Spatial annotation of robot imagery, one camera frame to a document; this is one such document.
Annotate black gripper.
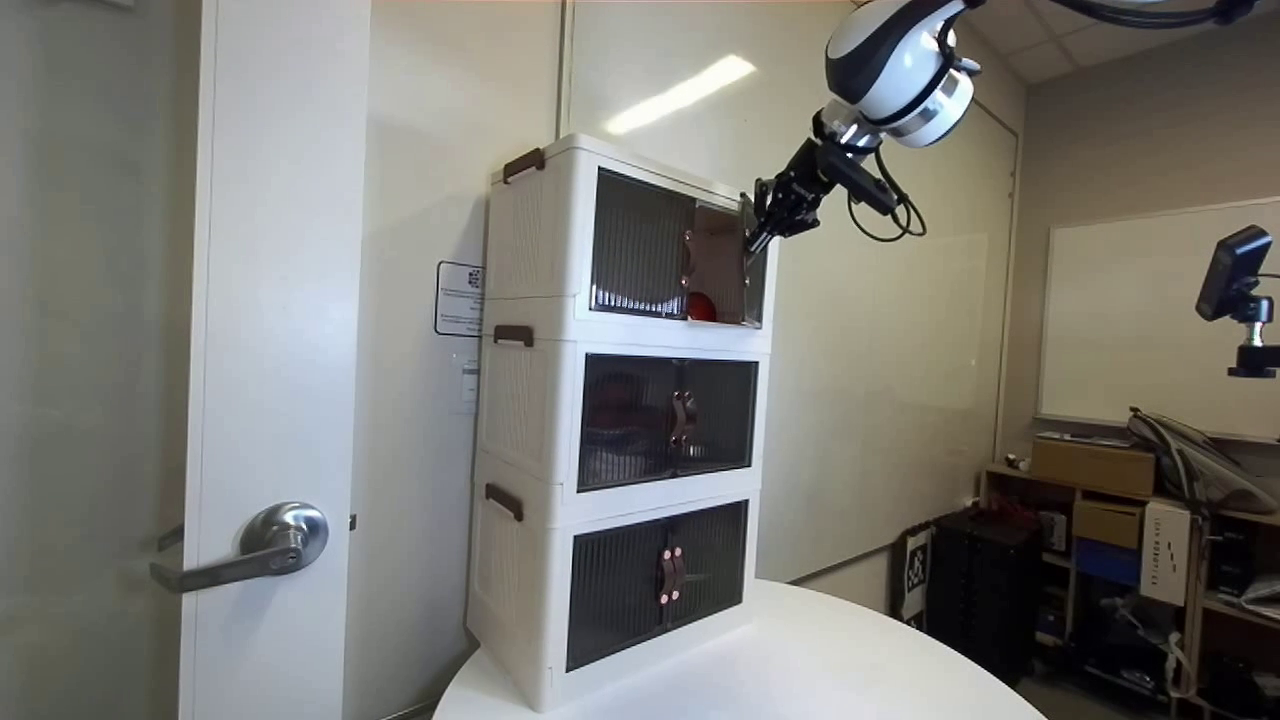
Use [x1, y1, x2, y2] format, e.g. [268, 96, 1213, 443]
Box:
[739, 133, 860, 263]

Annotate wooden shelf unit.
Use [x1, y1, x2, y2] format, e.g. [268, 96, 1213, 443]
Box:
[980, 456, 1280, 720]

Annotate black framed white board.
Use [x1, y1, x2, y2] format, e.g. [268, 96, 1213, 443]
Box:
[893, 522, 941, 626]

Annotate large cardboard box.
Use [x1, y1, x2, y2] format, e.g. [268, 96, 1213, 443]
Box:
[1027, 435, 1158, 504]

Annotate black storage case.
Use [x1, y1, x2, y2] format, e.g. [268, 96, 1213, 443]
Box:
[928, 510, 1049, 687]

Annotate small cardboard box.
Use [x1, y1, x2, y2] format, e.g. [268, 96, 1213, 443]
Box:
[1071, 492, 1147, 553]

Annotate blue storage bin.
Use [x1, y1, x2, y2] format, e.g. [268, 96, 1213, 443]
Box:
[1071, 537, 1142, 593]

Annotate grey plastic cover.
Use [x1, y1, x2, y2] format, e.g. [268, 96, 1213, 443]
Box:
[1125, 405, 1280, 517]

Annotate white room door with glass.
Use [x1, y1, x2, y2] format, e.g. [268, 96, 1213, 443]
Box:
[0, 0, 376, 720]

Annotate white upright box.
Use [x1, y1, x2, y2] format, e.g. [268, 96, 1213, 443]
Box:
[1137, 498, 1197, 614]

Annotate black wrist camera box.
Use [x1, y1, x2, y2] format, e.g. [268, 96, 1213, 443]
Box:
[834, 140, 904, 216]

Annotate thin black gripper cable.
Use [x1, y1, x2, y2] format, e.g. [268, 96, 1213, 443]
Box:
[842, 140, 933, 248]

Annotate white three-tier cabinet frame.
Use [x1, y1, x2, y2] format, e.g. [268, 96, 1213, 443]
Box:
[464, 133, 780, 712]

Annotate paper wall sign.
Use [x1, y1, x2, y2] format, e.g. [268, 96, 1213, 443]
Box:
[428, 257, 488, 343]

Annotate black camera on stand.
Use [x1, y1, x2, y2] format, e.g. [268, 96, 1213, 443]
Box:
[1192, 221, 1280, 385]

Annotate silver lever door handle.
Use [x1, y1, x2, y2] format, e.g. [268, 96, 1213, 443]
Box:
[148, 498, 331, 597]

